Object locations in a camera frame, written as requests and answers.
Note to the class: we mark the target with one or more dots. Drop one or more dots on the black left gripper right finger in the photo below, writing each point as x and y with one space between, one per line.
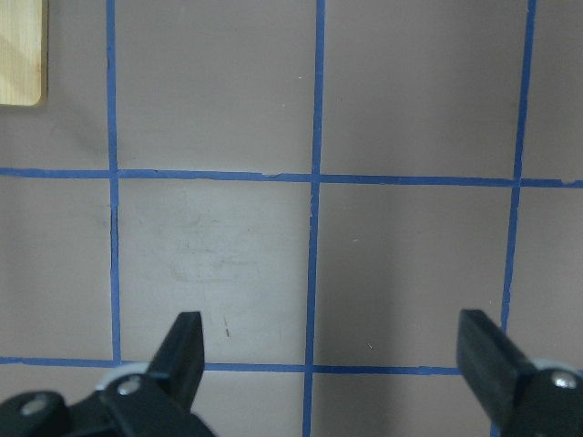
521 396

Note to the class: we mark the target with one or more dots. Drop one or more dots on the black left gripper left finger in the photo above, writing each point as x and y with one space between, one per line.
155 400

